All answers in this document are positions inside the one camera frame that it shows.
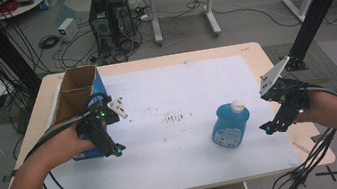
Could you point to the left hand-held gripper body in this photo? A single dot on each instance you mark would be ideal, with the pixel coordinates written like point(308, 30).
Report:
point(98, 115)

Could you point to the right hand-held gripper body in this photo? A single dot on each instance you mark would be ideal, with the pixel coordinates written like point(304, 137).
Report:
point(287, 90)

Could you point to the cardboard box with blue side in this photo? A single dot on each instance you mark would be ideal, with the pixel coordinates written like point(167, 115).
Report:
point(76, 88)

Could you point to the blue bottle with white cap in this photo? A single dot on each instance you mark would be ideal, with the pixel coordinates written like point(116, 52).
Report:
point(230, 125)

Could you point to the person's left hand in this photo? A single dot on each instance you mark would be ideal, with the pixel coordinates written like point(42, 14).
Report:
point(64, 145)

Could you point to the person's right hand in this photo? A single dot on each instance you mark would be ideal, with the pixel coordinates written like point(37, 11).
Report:
point(323, 108)

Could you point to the dark floor mat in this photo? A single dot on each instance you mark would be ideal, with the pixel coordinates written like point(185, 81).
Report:
point(314, 59)

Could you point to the white table mat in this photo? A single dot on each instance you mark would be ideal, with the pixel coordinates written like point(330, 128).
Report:
point(181, 146)

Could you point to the black computer tower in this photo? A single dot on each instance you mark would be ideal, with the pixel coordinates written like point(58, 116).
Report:
point(110, 25)

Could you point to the small white device box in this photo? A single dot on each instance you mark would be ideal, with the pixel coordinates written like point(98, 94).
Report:
point(67, 29)

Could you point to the round white table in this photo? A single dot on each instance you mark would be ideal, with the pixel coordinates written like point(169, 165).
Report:
point(25, 6)

